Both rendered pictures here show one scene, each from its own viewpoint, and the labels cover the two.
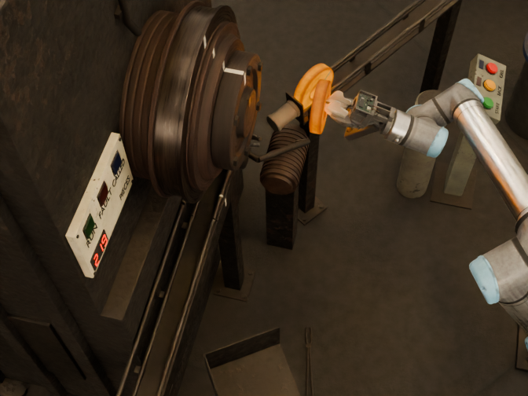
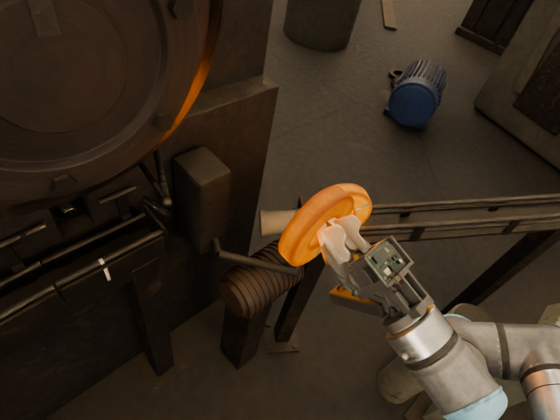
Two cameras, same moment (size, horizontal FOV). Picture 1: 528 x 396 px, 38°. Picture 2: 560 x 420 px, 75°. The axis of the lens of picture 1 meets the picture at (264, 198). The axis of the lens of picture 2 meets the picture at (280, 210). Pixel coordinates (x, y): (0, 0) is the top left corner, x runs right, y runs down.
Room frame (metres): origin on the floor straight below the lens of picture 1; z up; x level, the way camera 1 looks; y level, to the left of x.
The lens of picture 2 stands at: (0.96, -0.25, 1.29)
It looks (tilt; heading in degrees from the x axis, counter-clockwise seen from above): 48 degrees down; 21
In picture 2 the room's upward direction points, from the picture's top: 14 degrees clockwise
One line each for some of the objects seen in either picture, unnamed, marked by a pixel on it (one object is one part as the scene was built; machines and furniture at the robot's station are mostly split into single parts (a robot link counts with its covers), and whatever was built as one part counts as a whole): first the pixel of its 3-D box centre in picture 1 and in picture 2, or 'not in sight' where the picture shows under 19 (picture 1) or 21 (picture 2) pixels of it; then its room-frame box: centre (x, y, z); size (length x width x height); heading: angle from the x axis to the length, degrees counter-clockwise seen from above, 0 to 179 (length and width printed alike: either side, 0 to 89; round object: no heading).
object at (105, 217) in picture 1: (103, 205); not in sight; (0.86, 0.34, 1.15); 0.26 x 0.02 x 0.18; 164
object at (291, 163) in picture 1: (284, 192); (255, 311); (1.43, -0.07, 0.27); 0.22 x 0.13 x 0.53; 164
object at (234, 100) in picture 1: (239, 111); (47, 57); (1.13, 0.05, 1.11); 0.28 x 0.06 x 0.28; 164
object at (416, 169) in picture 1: (421, 147); (427, 360); (1.61, -0.58, 0.26); 0.12 x 0.12 x 0.52
